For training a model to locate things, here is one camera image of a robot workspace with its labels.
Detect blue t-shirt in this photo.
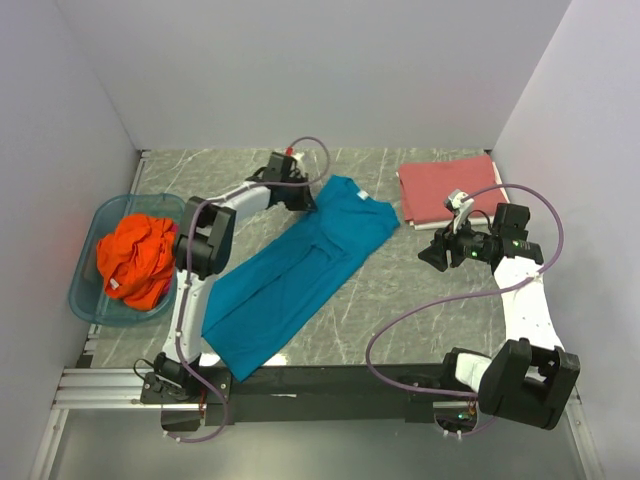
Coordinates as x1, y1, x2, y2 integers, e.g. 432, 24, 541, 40
202, 175, 400, 381

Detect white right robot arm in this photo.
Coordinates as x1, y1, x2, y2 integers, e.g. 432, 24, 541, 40
418, 203, 580, 430

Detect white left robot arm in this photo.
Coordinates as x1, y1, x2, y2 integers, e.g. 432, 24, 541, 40
153, 147, 317, 402

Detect folded red t-shirt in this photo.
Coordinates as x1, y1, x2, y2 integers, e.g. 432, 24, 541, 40
396, 154, 501, 230

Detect orange t-shirt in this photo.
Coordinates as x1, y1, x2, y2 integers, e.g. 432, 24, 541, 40
96, 213, 176, 311

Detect clear teal plastic bin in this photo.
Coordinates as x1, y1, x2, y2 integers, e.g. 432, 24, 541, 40
68, 193, 185, 327

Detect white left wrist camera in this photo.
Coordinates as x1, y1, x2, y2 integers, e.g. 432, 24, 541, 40
284, 147, 309, 177

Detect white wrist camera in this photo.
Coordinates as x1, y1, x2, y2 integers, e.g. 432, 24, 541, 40
444, 189, 474, 233
284, 147, 309, 177

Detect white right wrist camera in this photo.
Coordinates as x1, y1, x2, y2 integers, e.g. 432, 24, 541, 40
444, 189, 474, 233

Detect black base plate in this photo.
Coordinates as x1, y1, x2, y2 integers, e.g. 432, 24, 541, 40
140, 364, 484, 435

